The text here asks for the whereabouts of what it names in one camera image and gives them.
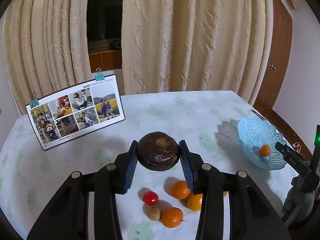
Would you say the beige curtain panel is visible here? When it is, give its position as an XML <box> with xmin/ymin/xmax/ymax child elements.
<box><xmin>2</xmin><ymin>0</ymin><xmax>91</xmax><ymax>115</ymax></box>
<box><xmin>121</xmin><ymin>0</ymin><xmax>271</xmax><ymax>104</ymax></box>

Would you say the small orange kumquat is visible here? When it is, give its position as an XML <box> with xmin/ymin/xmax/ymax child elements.
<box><xmin>259</xmin><ymin>145</ymin><xmax>271</xmax><ymax>157</ymax></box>

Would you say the teal binder clip right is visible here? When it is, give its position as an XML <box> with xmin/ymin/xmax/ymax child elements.
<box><xmin>95</xmin><ymin>67</ymin><xmax>105</xmax><ymax>81</ymax></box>

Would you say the dark brown round fruit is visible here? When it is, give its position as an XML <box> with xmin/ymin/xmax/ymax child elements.
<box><xmin>136</xmin><ymin>132</ymin><xmax>181</xmax><ymax>171</ymax></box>

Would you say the brown wooden door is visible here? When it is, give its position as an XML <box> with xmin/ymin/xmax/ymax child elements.
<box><xmin>254</xmin><ymin>0</ymin><xmax>292</xmax><ymax>111</ymax></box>

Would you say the beige curtain left panel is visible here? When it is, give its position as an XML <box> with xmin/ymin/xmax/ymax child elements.
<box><xmin>2</xmin><ymin>0</ymin><xmax>91</xmax><ymax>115</ymax></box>

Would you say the large orange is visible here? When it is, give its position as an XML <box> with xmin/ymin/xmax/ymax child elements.
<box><xmin>171</xmin><ymin>180</ymin><xmax>191</xmax><ymax>200</ymax></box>

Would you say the teal binder clip left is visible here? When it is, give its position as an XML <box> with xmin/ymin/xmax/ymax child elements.
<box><xmin>29</xmin><ymin>92</ymin><xmax>40</xmax><ymax>109</ymax></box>

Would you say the teal binder clip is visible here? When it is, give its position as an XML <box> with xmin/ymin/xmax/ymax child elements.
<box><xmin>29</xmin><ymin>92</ymin><xmax>40</xmax><ymax>109</ymax></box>
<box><xmin>95</xmin><ymin>67</ymin><xmax>105</xmax><ymax>81</ymax></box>

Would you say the beige curtain right panel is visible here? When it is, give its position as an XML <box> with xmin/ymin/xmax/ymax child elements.
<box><xmin>121</xmin><ymin>0</ymin><xmax>271</xmax><ymax>104</ymax></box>

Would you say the small orange tangerine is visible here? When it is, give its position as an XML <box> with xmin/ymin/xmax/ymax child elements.
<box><xmin>161</xmin><ymin>207</ymin><xmax>183</xmax><ymax>228</ymax></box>

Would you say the photo collage display board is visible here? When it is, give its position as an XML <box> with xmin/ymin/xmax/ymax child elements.
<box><xmin>25</xmin><ymin>75</ymin><xmax>125</xmax><ymax>151</ymax></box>

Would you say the grey gloved hand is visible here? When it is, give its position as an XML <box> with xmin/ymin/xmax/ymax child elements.
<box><xmin>281</xmin><ymin>176</ymin><xmax>319</xmax><ymax>233</ymax></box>

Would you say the wooden bed frame rail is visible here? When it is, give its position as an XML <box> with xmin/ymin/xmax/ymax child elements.
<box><xmin>255</xmin><ymin>107</ymin><xmax>312</xmax><ymax>160</ymax></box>

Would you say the red cherry tomato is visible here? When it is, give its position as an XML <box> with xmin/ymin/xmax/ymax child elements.
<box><xmin>143</xmin><ymin>191</ymin><xmax>159</xmax><ymax>206</ymax></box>

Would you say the small tan longan fruit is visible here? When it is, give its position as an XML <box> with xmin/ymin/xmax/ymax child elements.
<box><xmin>147</xmin><ymin>206</ymin><xmax>161</xmax><ymax>221</ymax></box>

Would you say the white floral tablecloth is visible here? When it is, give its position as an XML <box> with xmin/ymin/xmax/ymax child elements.
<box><xmin>1</xmin><ymin>90</ymin><xmax>296</xmax><ymax>238</ymax></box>

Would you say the light blue lattice basket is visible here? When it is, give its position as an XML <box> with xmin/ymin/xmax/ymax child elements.
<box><xmin>238</xmin><ymin>116</ymin><xmax>287</xmax><ymax>171</ymax></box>

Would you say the orange tangerine behind finger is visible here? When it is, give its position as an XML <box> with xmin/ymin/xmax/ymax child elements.
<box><xmin>187</xmin><ymin>192</ymin><xmax>203</xmax><ymax>211</ymax></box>

